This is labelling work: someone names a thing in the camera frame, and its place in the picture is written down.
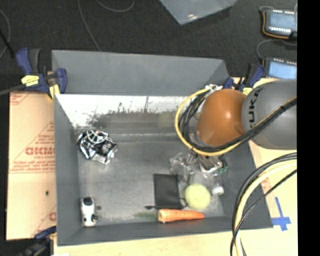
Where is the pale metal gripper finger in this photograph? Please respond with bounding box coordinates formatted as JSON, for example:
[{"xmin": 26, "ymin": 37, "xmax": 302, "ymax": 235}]
[
  {"xmin": 173, "ymin": 152, "xmax": 196, "ymax": 163},
  {"xmin": 170, "ymin": 161, "xmax": 199, "ymax": 175}
]

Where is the black pouch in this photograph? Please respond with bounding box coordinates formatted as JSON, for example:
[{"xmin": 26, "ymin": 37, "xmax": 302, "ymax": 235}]
[{"xmin": 144, "ymin": 173, "xmax": 187, "ymax": 211}]

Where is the yellow-green tennis ball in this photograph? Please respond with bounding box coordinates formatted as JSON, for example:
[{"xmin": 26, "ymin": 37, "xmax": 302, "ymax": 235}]
[{"xmin": 184, "ymin": 183, "xmax": 212, "ymax": 211}]

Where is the orange carrot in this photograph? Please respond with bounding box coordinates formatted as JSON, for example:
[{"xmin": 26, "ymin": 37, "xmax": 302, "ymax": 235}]
[{"xmin": 133, "ymin": 208, "xmax": 206, "ymax": 224}]

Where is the grey metal bin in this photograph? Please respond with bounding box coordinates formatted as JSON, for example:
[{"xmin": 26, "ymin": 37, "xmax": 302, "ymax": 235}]
[{"xmin": 51, "ymin": 49, "xmax": 273, "ymax": 246}]

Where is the crumpled silver and black packet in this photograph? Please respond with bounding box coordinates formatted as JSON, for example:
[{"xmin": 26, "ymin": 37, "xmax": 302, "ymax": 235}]
[{"xmin": 76, "ymin": 129, "xmax": 118, "ymax": 165}]

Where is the white and black toy car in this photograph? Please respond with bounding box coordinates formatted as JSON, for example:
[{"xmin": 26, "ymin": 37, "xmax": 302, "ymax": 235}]
[{"xmin": 79, "ymin": 196, "xmax": 99, "ymax": 228}]

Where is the brown cardboard board red print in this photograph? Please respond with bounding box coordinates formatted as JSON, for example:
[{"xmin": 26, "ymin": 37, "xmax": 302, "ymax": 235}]
[{"xmin": 5, "ymin": 90, "xmax": 58, "ymax": 241}]

